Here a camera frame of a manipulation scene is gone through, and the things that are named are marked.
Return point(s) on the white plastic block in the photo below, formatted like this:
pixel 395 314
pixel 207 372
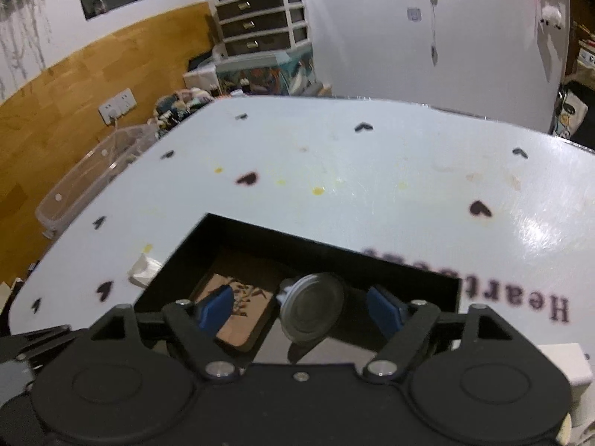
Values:
pixel 565 367

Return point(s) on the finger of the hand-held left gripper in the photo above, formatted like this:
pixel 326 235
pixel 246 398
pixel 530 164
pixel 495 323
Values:
pixel 35 340

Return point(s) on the pile of small clutter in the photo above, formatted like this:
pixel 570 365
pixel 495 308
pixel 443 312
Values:
pixel 186 101

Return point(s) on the white wall socket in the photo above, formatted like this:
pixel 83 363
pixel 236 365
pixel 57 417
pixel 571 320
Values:
pixel 117 104

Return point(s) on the round metal lid with knob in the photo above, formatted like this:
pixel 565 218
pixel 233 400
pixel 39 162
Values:
pixel 311 309

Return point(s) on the black rectangular storage box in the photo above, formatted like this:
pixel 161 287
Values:
pixel 288 246

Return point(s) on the grey wall switch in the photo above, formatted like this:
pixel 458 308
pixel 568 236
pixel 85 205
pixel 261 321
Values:
pixel 413 14

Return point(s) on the white plush toy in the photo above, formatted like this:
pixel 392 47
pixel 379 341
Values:
pixel 552 15

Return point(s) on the carved wooden coaster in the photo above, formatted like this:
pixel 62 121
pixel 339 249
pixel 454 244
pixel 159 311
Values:
pixel 248 316

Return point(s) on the cartoon print bag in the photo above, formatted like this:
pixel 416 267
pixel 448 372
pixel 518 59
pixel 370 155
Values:
pixel 572 111

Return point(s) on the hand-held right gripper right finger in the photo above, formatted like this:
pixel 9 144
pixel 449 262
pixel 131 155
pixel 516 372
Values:
pixel 383 310

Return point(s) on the dark plastic drawer cabinet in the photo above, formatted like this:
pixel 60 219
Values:
pixel 260 21

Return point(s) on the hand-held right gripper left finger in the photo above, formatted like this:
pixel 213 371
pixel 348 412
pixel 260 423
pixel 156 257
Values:
pixel 218 305

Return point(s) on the clear plastic storage bin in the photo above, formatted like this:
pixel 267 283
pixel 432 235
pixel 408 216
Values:
pixel 88 174

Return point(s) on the crumpled white tissue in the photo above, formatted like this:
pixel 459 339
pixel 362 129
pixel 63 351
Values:
pixel 145 270

